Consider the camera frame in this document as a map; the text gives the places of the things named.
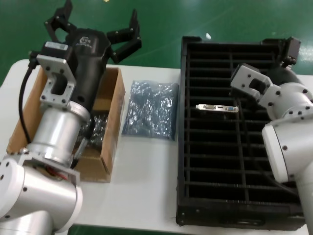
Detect black divided plastic crate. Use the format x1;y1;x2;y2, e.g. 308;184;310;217
176;36;312;225

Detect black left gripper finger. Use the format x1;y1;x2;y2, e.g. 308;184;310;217
44;0;80;45
106;9;143;64

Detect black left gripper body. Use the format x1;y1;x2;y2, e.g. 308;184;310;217
64;27;112;111

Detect right arm cable with connector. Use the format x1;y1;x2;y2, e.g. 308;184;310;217
234;96;301;194

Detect translucent grey antistatic bag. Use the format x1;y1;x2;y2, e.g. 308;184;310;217
121;79;180;141

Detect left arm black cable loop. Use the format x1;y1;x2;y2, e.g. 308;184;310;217
20;49;38;144

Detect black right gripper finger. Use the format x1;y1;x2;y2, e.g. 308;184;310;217
289;36;302;72
278;39;291;69

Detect bagged graphics card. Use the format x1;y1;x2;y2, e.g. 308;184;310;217
84;115;109;149

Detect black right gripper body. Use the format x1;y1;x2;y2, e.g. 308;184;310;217
265;64;305;87

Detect brown cardboard box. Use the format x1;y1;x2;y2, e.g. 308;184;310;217
6;67;127;184

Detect right wrist silver camera bracket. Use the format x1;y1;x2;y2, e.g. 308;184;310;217
229;63;282;106

